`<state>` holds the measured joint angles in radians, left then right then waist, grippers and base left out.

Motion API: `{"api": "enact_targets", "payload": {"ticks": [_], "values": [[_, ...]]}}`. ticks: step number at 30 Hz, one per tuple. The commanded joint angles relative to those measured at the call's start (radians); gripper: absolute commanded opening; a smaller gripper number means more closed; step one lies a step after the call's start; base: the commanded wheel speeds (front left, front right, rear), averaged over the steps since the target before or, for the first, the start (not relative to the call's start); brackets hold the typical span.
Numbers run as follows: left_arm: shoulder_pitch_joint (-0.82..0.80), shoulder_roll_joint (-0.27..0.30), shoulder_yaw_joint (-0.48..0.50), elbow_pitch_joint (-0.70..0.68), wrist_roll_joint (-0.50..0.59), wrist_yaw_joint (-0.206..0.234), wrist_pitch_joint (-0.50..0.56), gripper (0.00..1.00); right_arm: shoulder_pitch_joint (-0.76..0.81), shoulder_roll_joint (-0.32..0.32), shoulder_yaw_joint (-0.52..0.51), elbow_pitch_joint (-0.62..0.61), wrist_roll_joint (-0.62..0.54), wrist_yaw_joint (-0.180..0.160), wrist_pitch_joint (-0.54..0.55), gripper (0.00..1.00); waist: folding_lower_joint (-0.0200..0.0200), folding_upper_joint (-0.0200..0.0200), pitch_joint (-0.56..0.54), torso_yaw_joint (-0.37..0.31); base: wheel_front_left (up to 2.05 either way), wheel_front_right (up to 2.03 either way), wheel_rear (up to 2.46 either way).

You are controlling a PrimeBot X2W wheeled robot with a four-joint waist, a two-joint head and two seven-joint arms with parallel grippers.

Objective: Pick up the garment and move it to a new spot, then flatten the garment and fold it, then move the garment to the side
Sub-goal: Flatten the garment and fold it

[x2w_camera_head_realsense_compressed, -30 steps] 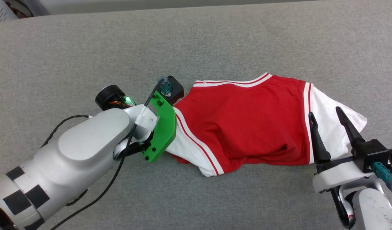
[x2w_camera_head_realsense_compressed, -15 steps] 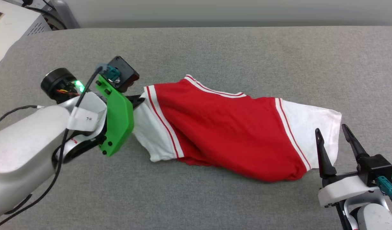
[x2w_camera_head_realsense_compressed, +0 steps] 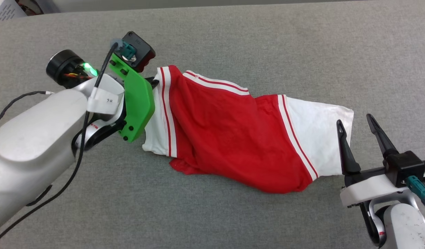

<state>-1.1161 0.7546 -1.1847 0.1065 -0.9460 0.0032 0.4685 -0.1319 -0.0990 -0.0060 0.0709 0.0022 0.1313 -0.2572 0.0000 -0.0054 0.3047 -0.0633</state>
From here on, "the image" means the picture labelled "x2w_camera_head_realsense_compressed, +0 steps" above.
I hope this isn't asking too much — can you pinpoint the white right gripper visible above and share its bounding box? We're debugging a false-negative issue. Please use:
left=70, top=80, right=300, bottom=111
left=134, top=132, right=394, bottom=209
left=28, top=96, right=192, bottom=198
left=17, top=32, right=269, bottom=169
left=336, top=114, right=425, bottom=209

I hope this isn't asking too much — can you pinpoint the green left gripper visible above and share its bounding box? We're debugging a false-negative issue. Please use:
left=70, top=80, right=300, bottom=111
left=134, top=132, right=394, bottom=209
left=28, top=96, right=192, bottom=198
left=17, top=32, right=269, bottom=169
left=46, top=49, right=160, bottom=143

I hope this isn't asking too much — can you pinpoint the red and white shirt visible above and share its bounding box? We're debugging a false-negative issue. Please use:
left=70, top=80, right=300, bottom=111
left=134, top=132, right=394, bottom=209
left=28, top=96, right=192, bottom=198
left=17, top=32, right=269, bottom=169
left=142, top=65, right=354, bottom=194

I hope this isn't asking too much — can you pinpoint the white equipment box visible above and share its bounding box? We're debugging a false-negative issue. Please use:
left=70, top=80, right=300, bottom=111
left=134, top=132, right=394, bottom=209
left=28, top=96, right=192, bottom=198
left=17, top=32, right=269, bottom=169
left=0, top=0, right=27, bottom=24

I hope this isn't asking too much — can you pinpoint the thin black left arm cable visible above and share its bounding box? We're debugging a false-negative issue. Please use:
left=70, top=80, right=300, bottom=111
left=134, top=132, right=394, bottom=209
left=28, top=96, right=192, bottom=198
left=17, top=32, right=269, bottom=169
left=0, top=91, right=56, bottom=135

